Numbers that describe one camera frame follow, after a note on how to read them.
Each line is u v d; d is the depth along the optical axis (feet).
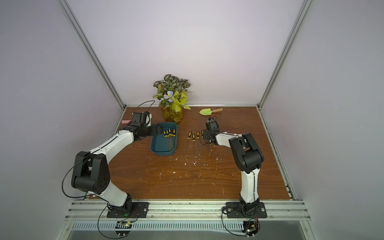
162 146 3.23
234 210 2.39
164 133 3.37
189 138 3.29
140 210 2.39
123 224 2.35
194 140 3.27
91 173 1.48
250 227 2.28
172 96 3.02
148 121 2.55
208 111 3.85
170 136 3.30
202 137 3.12
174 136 3.29
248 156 1.73
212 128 2.65
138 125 2.33
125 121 3.58
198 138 3.29
